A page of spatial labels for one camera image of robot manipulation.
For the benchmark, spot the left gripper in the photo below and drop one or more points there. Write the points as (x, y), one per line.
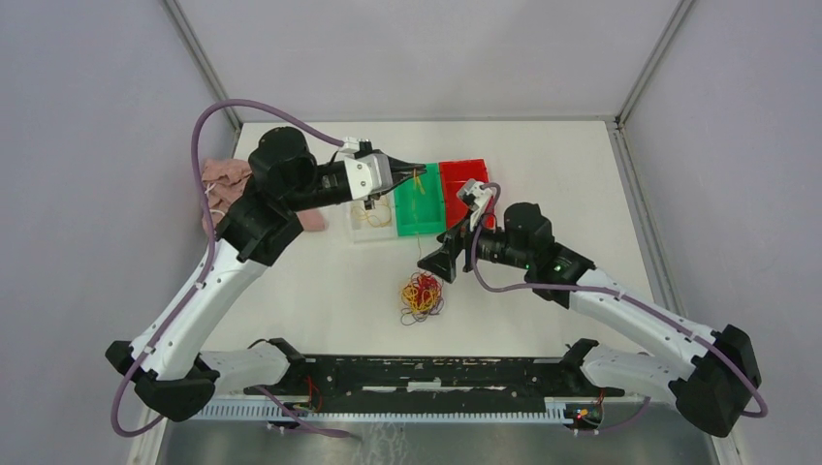
(400, 170)

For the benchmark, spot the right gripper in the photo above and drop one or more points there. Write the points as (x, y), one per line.
(441, 262)

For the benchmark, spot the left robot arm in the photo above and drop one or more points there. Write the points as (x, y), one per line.
(167, 365)

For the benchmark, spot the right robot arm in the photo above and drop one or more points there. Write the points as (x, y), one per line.
(710, 376)

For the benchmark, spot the green plastic bin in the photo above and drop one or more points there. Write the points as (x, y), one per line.
(420, 209)

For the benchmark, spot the clear plastic bin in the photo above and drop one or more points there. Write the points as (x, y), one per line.
(375, 224)

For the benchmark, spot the pink cloth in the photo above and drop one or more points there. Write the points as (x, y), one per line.
(224, 182)

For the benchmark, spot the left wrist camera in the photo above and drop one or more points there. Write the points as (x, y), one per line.
(363, 168)

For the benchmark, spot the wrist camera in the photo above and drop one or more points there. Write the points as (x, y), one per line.
(479, 197)
(363, 168)

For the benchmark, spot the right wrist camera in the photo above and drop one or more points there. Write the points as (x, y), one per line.
(479, 197)

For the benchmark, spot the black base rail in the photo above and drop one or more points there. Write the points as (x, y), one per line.
(336, 384)

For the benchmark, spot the white comb cable duct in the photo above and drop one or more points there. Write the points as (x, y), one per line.
(264, 410)

